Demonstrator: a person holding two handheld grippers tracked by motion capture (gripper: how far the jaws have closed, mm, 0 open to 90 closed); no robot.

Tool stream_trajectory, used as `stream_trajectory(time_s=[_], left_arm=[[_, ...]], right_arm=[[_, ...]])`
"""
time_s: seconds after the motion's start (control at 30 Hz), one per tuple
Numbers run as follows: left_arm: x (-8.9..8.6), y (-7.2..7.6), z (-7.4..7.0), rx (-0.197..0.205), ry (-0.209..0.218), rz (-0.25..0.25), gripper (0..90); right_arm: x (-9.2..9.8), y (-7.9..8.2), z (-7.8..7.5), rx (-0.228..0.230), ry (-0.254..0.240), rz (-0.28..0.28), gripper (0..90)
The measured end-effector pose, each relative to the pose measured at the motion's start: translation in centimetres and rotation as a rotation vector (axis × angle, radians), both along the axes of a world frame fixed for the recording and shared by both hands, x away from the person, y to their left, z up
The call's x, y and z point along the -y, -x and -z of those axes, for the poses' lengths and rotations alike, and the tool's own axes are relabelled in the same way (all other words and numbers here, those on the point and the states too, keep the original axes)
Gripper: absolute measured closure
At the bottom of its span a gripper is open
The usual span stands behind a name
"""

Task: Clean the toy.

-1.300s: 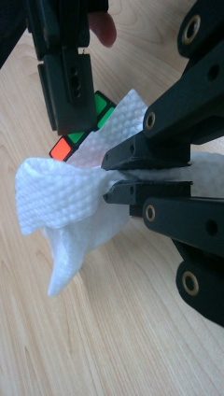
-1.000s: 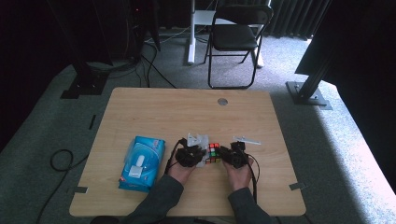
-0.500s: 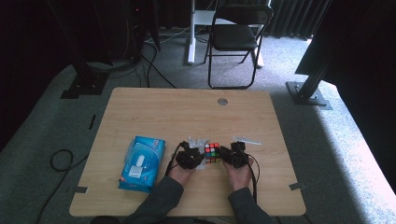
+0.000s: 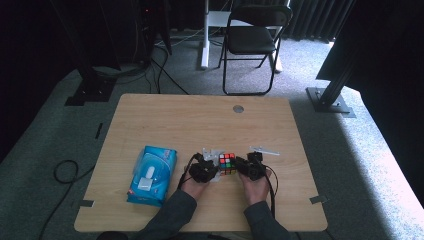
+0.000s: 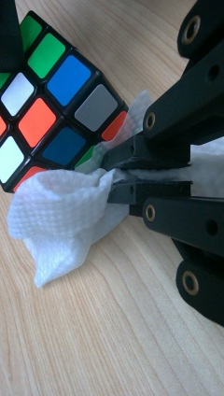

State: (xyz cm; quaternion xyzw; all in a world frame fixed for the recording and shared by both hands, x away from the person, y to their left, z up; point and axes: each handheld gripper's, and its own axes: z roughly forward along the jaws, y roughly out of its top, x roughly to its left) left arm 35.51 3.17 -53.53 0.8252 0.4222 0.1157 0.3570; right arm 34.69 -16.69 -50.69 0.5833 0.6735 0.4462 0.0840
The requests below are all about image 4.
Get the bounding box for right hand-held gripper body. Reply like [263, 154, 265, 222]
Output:
[244, 145, 280, 182]

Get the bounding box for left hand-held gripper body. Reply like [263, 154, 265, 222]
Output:
[189, 147, 218, 184]

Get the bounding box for white wet wipe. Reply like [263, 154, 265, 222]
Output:
[209, 148, 224, 183]

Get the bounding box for multicoloured puzzle cube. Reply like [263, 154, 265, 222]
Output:
[218, 152, 238, 176]

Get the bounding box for blue wet wipe pack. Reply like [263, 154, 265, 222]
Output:
[126, 145, 178, 208]

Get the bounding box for person's left hand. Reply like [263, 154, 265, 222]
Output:
[181, 166, 211, 201]

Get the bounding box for person's right hand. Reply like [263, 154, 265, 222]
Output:
[238, 169, 272, 206]

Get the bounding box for black metal stand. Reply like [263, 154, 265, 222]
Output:
[305, 33, 357, 119]
[49, 0, 118, 107]

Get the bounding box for black folding chair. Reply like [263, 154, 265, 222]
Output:
[218, 3, 294, 97]

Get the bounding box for dark equipment rack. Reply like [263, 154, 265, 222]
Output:
[133, 0, 173, 65]

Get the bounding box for dark pleated curtain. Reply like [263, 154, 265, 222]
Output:
[284, 0, 358, 44]

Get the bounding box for dark cloth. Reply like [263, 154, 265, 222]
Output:
[316, 0, 424, 204]

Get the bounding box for left hand-held gripper cable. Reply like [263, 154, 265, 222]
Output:
[178, 153, 203, 191]

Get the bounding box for hand-held gripper cable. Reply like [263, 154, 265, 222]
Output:
[264, 165, 280, 220]
[178, 153, 203, 191]

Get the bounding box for right hand-held gripper cable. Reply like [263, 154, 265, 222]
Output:
[264, 165, 280, 220]

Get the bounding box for white floor cable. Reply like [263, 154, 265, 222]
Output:
[155, 28, 205, 48]

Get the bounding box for black floor cable loop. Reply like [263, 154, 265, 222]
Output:
[38, 159, 97, 240]

